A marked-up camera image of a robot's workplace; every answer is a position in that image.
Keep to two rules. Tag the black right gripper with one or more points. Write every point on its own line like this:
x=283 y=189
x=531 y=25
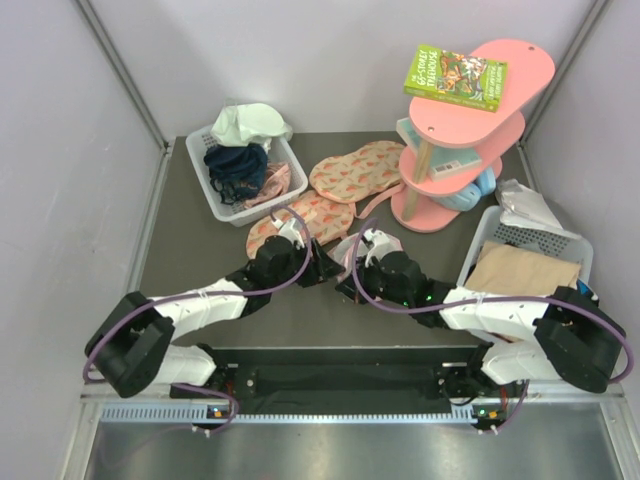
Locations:
x=349 y=289

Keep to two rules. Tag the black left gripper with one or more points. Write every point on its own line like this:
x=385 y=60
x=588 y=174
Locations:
x=322 y=268

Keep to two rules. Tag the white mesh pink-trim laundry bag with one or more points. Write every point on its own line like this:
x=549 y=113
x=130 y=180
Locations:
x=347 y=250

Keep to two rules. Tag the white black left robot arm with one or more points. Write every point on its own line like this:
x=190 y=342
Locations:
x=134 y=347

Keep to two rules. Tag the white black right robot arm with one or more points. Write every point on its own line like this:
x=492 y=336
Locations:
x=561 y=336

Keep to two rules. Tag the peach patterned eye mask lower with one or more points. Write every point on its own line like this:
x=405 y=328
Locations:
x=326 y=220

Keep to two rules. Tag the peach patterned eye mask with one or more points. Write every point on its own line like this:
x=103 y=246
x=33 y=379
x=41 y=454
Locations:
x=326 y=220
x=350 y=178

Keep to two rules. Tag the peach patterned eye mask upper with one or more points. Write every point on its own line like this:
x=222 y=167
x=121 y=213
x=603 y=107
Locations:
x=350 y=178

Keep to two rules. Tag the pink lace garment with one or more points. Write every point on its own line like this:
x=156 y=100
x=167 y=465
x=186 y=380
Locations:
x=277 y=182

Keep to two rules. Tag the white plastic basket left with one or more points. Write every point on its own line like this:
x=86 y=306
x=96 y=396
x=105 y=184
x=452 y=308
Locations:
x=198 y=142

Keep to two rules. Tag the white plastic basket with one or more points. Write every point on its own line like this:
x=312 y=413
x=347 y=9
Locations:
x=198 y=142
x=490 y=228

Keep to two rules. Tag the navy lace garment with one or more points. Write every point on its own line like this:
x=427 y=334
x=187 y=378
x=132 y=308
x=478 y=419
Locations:
x=236 y=174

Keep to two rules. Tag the light blue headphones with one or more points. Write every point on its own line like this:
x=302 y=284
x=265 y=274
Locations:
x=469 y=197

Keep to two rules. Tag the white plastic basket right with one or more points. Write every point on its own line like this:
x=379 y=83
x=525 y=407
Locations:
x=490 y=228

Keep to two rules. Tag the beige folded garment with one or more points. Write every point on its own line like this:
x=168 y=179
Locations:
x=507 y=270

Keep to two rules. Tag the light blue book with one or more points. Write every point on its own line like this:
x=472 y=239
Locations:
x=444 y=162

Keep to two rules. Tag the pink three-tier wooden shelf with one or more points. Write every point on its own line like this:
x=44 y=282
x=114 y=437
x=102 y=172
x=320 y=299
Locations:
x=530 y=70

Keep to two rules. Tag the black blue garment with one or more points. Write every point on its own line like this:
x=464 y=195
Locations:
x=586 y=291

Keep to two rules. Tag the green treehouse book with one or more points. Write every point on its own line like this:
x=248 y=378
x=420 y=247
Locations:
x=457 y=79

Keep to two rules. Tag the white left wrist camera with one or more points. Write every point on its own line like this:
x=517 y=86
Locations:
x=292 y=230

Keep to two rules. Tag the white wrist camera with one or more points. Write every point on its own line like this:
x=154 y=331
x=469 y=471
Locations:
x=292 y=230
x=379 y=244

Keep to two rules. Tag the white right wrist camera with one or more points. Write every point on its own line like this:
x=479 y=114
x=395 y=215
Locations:
x=379 y=244

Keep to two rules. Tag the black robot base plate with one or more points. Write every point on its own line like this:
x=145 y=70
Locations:
x=354 y=380

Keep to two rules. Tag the grey slotted cable duct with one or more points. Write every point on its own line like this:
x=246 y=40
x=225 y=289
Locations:
x=209 y=414

